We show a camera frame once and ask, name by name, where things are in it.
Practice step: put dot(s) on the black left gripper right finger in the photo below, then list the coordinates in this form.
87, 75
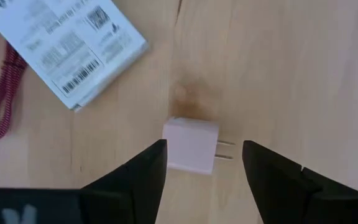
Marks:
284, 193

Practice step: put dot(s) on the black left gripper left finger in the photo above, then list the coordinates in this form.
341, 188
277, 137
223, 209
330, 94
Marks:
135, 186

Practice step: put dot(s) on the white box with barcode label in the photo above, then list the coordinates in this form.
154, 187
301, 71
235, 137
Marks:
67, 46

